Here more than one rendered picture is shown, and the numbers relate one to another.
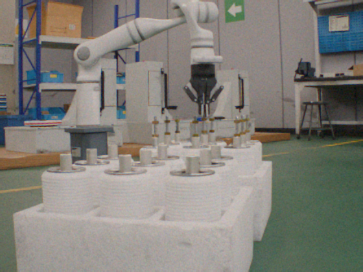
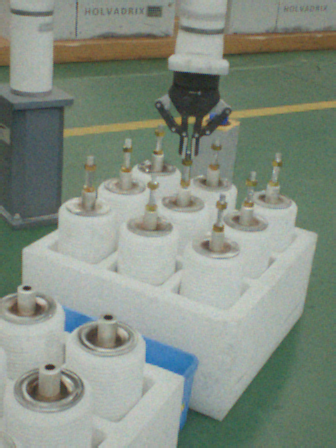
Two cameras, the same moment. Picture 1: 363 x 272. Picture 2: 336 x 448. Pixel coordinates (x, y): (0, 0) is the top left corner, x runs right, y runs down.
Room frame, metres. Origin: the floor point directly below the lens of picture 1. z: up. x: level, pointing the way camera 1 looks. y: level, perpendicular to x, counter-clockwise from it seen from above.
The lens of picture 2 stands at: (0.29, -0.27, 0.76)
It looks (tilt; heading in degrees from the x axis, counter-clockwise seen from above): 26 degrees down; 11
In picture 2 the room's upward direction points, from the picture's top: 6 degrees clockwise
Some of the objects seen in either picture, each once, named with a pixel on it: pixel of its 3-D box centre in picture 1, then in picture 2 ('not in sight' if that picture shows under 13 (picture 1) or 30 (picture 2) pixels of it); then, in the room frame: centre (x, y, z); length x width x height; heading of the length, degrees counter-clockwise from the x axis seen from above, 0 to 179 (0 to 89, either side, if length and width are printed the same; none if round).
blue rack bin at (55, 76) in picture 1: (45, 77); not in sight; (6.44, 1.94, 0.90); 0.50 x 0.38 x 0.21; 47
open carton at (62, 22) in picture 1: (54, 23); not in sight; (6.58, 1.84, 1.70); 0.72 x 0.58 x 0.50; 140
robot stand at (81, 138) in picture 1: (89, 165); (30, 155); (1.81, 0.36, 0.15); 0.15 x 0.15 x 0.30; 46
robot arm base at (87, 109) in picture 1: (88, 105); (31, 53); (1.81, 0.36, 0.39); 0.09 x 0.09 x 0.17; 46
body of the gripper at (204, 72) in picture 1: (203, 78); (195, 87); (1.45, -0.07, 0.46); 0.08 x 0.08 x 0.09
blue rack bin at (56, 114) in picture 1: (46, 114); not in sight; (6.43, 1.91, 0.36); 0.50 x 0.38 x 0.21; 47
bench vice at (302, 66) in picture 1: (304, 68); not in sight; (5.73, -1.57, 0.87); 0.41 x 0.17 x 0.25; 136
